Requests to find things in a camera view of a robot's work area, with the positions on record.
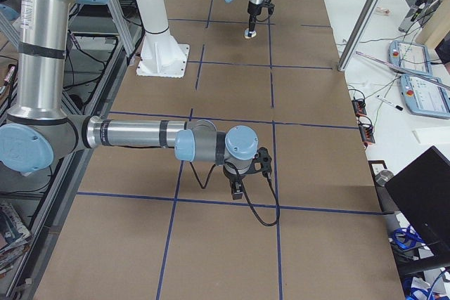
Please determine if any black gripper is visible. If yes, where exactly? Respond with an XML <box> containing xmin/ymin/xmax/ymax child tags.
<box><xmin>224</xmin><ymin>161</ymin><xmax>250</xmax><ymax>200</ymax></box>
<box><xmin>247</xmin><ymin>2</ymin><xmax>262</xmax><ymax>32</ymax></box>

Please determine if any blue and white bell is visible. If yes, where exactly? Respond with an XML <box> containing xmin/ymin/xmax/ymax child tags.
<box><xmin>244</xmin><ymin>29</ymin><xmax>257</xmax><ymax>39</ymax></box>

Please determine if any orange black connector upper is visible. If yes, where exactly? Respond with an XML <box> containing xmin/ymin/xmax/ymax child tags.
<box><xmin>352</xmin><ymin>98</ymin><xmax>367</xmax><ymax>117</ymax></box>

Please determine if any orange black connector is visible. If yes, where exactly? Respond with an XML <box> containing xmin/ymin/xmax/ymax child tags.
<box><xmin>358</xmin><ymin>123</ymin><xmax>375</xmax><ymax>146</ymax></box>
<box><xmin>352</xmin><ymin>98</ymin><xmax>367</xmax><ymax>117</ymax></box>

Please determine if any orange black connector lower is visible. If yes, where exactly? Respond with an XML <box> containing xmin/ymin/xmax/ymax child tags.
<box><xmin>358</xmin><ymin>123</ymin><xmax>375</xmax><ymax>146</ymax></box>

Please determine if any long metal rod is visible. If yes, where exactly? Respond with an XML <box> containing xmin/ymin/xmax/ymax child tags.
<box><xmin>355</xmin><ymin>51</ymin><xmax>450</xmax><ymax>91</ymax></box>

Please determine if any upper blue teach pendant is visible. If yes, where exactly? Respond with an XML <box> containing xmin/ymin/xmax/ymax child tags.
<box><xmin>388</xmin><ymin>40</ymin><xmax>433</xmax><ymax>76</ymax></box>

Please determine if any blue teach pendant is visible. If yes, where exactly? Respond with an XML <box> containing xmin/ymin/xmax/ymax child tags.
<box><xmin>388</xmin><ymin>40</ymin><xmax>433</xmax><ymax>76</ymax></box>
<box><xmin>400</xmin><ymin>74</ymin><xmax>449</xmax><ymax>119</ymax></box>

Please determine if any grey handheld device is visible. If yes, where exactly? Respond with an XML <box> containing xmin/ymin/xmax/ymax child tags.
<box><xmin>398</xmin><ymin>0</ymin><xmax>442</xmax><ymax>32</ymax></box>

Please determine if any black marker pen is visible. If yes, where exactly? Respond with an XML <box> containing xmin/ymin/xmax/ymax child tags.
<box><xmin>376</xmin><ymin>96</ymin><xmax>404</xmax><ymax>111</ymax></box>

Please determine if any black laptop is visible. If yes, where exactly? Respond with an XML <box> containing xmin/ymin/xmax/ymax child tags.
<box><xmin>385</xmin><ymin>146</ymin><xmax>449</xmax><ymax>255</ymax></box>

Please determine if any lower blue teach pendant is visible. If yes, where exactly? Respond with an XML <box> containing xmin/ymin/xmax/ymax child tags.
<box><xmin>400</xmin><ymin>74</ymin><xmax>449</xmax><ymax>119</ymax></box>

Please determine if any stack of magazines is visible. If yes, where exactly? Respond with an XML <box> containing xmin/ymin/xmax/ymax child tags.
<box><xmin>1</xmin><ymin>200</ymin><xmax>31</xmax><ymax>276</ymax></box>

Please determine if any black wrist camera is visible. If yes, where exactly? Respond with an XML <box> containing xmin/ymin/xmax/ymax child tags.
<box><xmin>263</xmin><ymin>0</ymin><xmax>275</xmax><ymax>16</ymax></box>
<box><xmin>248</xmin><ymin>147</ymin><xmax>272</xmax><ymax>179</ymax></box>

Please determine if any black camera cable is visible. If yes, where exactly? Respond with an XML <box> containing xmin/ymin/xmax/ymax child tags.
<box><xmin>229</xmin><ymin>166</ymin><xmax>281</xmax><ymax>226</ymax></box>

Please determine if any white camera mast with base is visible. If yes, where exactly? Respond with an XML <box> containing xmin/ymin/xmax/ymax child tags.
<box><xmin>136</xmin><ymin>0</ymin><xmax>190</xmax><ymax>78</ymax></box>

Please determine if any aluminium frame post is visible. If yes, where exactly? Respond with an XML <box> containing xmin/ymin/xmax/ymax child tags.
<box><xmin>337</xmin><ymin>0</ymin><xmax>379</xmax><ymax>72</ymax></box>

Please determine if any blue lanyard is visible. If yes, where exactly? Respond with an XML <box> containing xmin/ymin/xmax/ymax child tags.
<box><xmin>392</xmin><ymin>224</ymin><xmax>427</xmax><ymax>252</ymax></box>

